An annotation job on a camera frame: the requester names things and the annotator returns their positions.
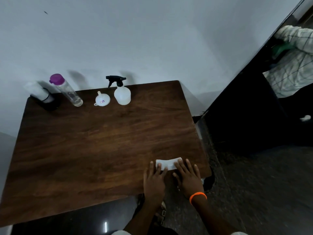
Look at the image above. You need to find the person's left hand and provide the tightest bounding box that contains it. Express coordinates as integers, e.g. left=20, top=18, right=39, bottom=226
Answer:
left=143, top=161, right=169, bottom=206

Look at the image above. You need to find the black trash bin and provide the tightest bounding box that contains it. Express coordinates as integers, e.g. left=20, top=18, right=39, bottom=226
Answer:
left=202, top=166, right=216, bottom=192

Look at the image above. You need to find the purple bottle cap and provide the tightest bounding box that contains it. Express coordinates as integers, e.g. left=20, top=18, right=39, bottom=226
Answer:
left=49, top=73, right=66, bottom=86

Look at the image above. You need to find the white folded tissue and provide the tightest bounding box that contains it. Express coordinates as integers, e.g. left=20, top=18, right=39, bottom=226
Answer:
left=23, top=81, right=55, bottom=103

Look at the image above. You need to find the brown strapped sandal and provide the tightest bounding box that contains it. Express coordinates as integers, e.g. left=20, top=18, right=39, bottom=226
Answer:
left=154, top=202, right=167, bottom=227

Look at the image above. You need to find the white plastic funnel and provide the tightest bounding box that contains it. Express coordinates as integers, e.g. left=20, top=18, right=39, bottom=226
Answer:
left=94, top=91, right=111, bottom=106

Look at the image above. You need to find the white wiping tissue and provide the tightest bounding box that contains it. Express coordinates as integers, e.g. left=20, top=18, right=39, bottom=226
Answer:
left=156, top=157, right=183, bottom=171

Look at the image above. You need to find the green cloth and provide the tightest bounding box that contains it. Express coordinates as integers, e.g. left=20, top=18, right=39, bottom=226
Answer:
left=272, top=42, right=297, bottom=59

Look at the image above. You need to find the black round holder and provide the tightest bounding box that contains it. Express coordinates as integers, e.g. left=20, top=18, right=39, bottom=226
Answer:
left=30, top=88, right=62, bottom=112

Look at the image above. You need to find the person's right forearm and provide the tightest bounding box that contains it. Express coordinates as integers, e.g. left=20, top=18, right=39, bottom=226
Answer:
left=192, top=196, right=236, bottom=235

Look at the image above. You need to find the orange bead bracelet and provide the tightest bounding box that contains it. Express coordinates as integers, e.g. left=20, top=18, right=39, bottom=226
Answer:
left=189, top=192, right=208, bottom=205

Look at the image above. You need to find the clear bottle with purple cap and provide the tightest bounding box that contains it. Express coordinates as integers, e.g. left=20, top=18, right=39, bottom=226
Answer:
left=55, top=81, right=83, bottom=107

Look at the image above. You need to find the person's left forearm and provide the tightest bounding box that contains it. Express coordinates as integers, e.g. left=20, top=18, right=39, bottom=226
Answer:
left=123, top=202, right=164, bottom=235

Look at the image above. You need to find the person's right hand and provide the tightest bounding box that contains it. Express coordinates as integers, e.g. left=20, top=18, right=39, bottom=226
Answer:
left=172, top=158, right=205, bottom=199

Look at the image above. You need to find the black spray head with tube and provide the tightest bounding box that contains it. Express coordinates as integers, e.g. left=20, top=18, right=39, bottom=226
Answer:
left=105, top=75, right=127, bottom=88

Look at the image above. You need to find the dark wooden table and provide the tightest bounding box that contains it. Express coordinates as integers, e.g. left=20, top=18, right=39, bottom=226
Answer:
left=0, top=80, right=212, bottom=227

